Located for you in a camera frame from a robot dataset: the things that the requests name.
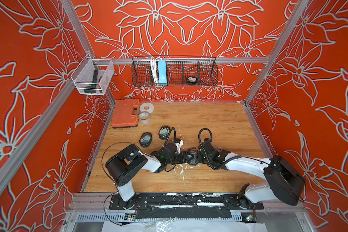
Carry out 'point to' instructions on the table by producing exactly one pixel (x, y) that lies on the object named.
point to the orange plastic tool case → (125, 113)
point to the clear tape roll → (144, 117)
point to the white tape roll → (146, 107)
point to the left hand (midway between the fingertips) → (192, 157)
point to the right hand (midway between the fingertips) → (194, 157)
